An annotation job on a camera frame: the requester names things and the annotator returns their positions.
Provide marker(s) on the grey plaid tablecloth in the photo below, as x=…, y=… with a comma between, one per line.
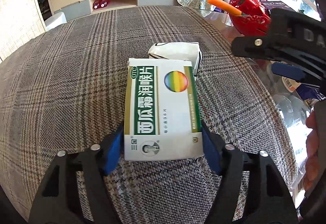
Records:
x=66, y=89

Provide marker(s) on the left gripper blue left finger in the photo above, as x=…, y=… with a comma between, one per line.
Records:
x=57, y=199

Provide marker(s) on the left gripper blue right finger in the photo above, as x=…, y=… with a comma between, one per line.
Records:
x=268, y=198

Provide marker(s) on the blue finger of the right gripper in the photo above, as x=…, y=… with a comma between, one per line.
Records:
x=288, y=71

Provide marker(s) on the orange foam stick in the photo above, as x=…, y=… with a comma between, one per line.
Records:
x=226, y=7

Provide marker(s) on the white black small carton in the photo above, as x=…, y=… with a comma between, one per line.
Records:
x=178, y=51

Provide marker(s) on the white green medicine box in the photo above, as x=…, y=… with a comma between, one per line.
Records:
x=161, y=119

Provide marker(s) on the person's right hand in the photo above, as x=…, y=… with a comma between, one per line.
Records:
x=312, y=145

